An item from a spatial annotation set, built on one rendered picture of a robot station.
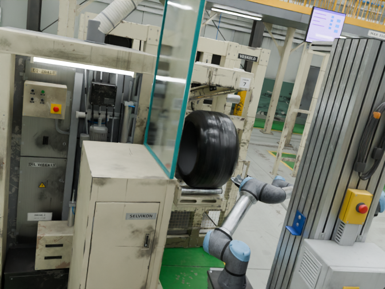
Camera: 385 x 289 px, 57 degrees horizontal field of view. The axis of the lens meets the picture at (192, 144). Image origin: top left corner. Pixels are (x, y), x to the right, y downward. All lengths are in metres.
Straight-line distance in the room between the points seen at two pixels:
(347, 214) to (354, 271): 0.22
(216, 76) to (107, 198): 1.45
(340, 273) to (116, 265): 1.02
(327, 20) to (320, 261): 5.26
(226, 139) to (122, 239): 1.04
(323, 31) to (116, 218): 5.22
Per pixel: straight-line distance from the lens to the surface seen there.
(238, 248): 1.90
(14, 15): 11.95
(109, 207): 1.68
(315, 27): 6.27
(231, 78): 2.81
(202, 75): 2.70
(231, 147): 2.43
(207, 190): 2.61
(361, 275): 1.48
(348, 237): 1.59
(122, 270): 1.88
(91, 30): 2.52
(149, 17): 11.61
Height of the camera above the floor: 1.87
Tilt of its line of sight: 15 degrees down
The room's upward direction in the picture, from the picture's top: 11 degrees clockwise
